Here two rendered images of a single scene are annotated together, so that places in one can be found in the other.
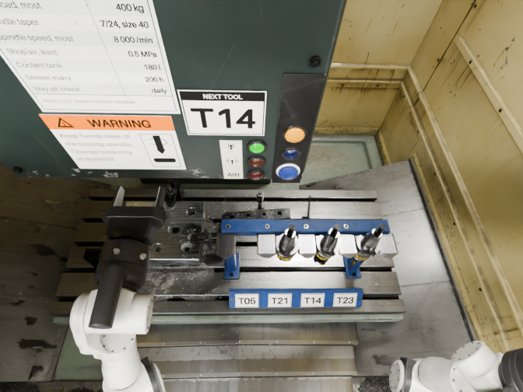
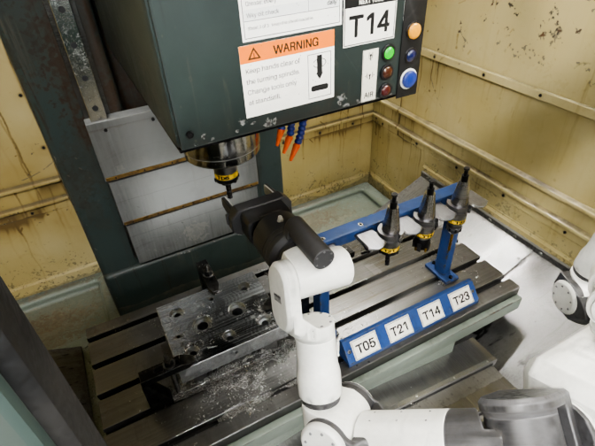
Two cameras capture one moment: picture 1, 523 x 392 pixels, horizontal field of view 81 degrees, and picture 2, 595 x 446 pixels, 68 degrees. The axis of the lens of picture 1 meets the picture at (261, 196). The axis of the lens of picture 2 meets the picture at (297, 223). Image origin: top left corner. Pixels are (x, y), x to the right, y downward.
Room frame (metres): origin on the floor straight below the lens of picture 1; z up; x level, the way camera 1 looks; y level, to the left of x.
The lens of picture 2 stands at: (-0.35, 0.44, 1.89)
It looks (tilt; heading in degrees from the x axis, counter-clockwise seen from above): 38 degrees down; 338
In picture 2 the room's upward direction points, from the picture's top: 3 degrees counter-clockwise
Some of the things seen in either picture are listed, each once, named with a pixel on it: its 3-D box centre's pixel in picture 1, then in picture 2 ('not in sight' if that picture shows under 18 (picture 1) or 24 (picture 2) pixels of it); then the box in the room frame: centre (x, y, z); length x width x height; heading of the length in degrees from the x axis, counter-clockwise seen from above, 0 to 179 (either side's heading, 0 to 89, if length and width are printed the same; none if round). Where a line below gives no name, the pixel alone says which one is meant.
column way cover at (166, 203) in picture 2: not in sight; (189, 179); (0.91, 0.30, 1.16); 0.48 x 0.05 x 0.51; 94
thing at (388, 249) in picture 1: (386, 245); (474, 199); (0.35, -0.35, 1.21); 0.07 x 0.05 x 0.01; 4
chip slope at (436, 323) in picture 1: (345, 255); (423, 282); (0.51, -0.38, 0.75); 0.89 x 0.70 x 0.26; 4
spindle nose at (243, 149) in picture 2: not in sight; (218, 124); (0.47, 0.27, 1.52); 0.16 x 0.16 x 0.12
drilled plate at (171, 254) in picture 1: (162, 231); (220, 321); (0.47, 0.35, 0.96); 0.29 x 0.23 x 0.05; 94
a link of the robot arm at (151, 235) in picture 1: (129, 239); (271, 226); (0.24, 0.25, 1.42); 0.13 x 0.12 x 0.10; 94
